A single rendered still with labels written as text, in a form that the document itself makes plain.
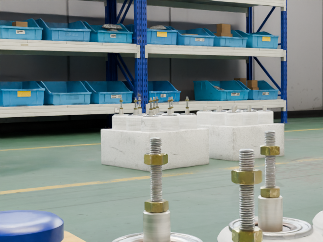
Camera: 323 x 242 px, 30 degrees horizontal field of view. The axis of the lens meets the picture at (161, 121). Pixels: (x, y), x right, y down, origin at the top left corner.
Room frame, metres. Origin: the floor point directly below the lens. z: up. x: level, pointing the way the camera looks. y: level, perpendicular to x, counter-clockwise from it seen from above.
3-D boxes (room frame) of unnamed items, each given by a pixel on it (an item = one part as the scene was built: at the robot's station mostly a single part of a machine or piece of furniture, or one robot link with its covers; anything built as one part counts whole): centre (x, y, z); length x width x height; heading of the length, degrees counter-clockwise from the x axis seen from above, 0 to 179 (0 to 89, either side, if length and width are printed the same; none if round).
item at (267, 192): (0.54, -0.10, 0.29); 0.02 x 0.02 x 0.01; 19
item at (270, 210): (0.54, -0.10, 0.26); 0.02 x 0.02 x 0.03
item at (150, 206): (0.48, 0.00, 0.29); 0.02 x 0.02 x 0.01; 6
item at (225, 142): (3.39, -0.41, 0.09); 0.39 x 0.39 x 0.18; 36
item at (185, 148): (3.04, 0.04, 0.09); 0.39 x 0.39 x 0.18; 40
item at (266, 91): (6.54, -0.97, 0.36); 0.50 x 0.38 x 0.21; 34
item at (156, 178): (0.48, 0.00, 0.30); 0.01 x 0.01 x 0.08
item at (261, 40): (6.53, -0.98, 0.89); 0.50 x 0.38 x 0.21; 32
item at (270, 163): (0.54, -0.10, 0.30); 0.01 x 0.01 x 0.08
